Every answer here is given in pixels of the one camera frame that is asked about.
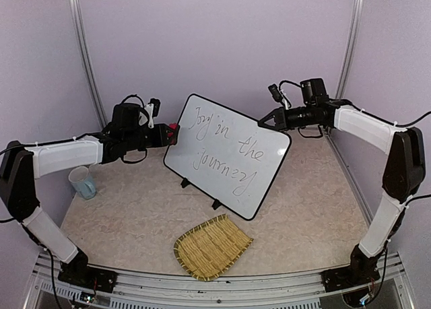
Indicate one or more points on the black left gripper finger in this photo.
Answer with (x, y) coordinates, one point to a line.
(172, 132)
(172, 141)

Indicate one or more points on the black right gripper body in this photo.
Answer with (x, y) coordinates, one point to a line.
(284, 122)

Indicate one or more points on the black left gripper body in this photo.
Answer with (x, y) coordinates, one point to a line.
(157, 141)

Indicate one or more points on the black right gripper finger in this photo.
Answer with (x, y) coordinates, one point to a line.
(270, 127)
(268, 119)

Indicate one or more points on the white whiteboard black frame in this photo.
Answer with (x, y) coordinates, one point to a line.
(226, 155)

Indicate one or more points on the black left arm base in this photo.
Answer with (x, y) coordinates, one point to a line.
(77, 272)

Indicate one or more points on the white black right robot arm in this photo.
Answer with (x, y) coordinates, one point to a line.
(401, 146)

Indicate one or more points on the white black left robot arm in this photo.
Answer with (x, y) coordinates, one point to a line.
(132, 128)

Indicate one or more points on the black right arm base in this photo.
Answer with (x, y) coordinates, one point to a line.
(361, 270)

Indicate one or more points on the black whiteboard stand foot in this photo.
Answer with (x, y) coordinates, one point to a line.
(185, 183)
(216, 204)

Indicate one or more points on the light blue mug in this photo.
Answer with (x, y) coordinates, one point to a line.
(83, 183)

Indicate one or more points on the woven bamboo tray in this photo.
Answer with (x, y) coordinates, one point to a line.
(208, 250)

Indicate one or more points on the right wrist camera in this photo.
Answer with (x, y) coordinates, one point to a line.
(278, 96)

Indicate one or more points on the aluminium corner post right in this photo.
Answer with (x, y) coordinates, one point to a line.
(350, 48)

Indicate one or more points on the aluminium corner post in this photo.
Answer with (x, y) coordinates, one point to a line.
(78, 23)
(350, 48)

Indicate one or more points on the aluminium front rail frame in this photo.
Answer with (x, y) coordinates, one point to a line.
(140, 289)

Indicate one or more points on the aluminium corner post left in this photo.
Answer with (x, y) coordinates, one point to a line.
(78, 23)

